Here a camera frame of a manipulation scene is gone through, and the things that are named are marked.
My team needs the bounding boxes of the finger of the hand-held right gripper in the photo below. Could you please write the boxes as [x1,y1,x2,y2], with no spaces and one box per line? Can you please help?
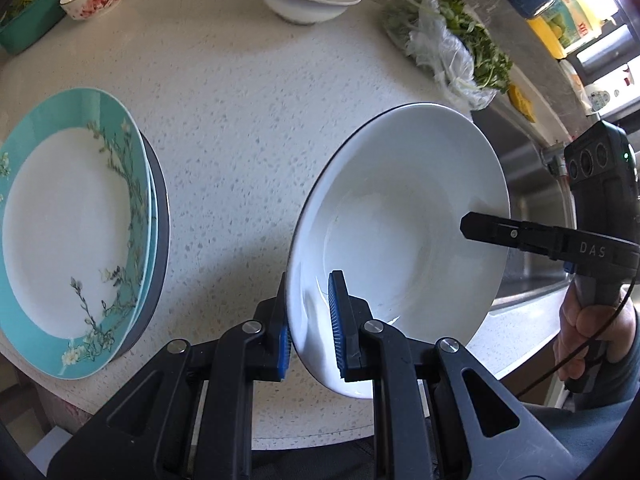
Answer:
[460,211,568,261]

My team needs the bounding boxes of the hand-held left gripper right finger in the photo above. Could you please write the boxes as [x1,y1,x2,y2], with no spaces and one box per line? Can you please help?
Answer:
[326,270,573,480]

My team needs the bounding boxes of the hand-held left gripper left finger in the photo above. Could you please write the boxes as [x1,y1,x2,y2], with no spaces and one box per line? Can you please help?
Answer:
[47,272,293,480]

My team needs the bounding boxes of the large white bowl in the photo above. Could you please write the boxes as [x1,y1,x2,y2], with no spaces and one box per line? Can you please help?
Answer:
[287,102,512,400]

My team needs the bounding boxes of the grey plate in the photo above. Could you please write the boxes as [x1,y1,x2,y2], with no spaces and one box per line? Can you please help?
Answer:
[112,127,171,361]

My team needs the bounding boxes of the teal floral plate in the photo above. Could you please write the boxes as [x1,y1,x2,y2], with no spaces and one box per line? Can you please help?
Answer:
[107,110,160,368]
[0,87,151,381]

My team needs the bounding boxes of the person's right hand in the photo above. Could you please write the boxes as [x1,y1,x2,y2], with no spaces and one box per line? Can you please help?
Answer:
[556,287,638,383]

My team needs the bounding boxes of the chrome faucet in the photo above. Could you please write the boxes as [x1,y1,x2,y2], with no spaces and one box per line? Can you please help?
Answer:
[540,140,568,178]

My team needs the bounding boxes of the stainless steel sink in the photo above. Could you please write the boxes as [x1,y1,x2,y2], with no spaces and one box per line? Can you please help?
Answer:
[472,105,581,311]

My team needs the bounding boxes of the small white bottle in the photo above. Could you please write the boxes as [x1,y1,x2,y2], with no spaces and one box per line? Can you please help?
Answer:
[582,82,621,113]

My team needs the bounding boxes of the yellow sponge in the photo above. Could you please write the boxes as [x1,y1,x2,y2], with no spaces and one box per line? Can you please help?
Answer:
[506,84,537,123]

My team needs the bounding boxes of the yellow liquid bottle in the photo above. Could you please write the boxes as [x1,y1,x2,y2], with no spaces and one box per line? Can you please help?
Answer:
[525,0,608,60]

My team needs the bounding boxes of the leafy greens bunch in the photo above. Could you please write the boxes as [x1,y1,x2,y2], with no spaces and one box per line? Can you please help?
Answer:
[435,0,513,92]

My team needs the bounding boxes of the clear plastic bag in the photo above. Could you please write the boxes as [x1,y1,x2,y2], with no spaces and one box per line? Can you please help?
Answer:
[382,0,513,111]

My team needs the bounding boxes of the green plastic basin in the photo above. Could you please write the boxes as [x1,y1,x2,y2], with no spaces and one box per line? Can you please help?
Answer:
[0,0,83,56]

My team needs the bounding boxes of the thin black cable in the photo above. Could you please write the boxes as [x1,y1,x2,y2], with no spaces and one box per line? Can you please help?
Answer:
[517,240,640,398]

